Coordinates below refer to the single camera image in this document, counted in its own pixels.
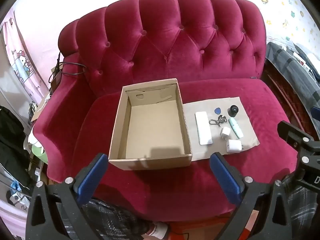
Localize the large white plug charger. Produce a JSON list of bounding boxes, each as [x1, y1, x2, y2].
[[226, 139, 243, 153]]

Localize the small white plug charger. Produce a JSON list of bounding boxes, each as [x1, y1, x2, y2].
[[220, 126, 231, 139]]

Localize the cardboard box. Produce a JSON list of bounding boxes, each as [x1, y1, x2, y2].
[[108, 79, 193, 171]]

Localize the plaid trouser leg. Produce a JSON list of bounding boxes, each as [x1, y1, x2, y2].
[[56, 197, 151, 240]]

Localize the black clothing pile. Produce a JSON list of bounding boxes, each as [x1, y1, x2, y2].
[[0, 106, 33, 187]]

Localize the grey plaid blanket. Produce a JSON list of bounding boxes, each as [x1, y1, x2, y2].
[[261, 42, 319, 138]]

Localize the light blue cosmetic bottle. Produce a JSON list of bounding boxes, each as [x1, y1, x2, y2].
[[228, 117, 244, 139]]

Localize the black round jar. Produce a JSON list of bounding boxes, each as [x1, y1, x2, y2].
[[227, 105, 239, 118]]

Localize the beige paper sheet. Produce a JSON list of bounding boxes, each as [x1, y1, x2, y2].
[[183, 97, 260, 161]]

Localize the blue key fob tag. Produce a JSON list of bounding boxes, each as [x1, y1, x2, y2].
[[214, 107, 222, 115]]

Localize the white rectangular power bank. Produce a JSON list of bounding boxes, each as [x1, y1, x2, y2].
[[195, 111, 213, 145]]

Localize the red velvet tufted sofa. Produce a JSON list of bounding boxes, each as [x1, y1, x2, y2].
[[33, 0, 299, 222]]

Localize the hello kitty pink curtain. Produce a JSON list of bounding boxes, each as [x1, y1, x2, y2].
[[1, 9, 48, 103]]

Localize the metal keychain with carabiner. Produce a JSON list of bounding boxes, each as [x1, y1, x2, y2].
[[209, 115, 227, 127]]

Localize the black cable on sofa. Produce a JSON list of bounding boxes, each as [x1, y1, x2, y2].
[[48, 51, 87, 84]]

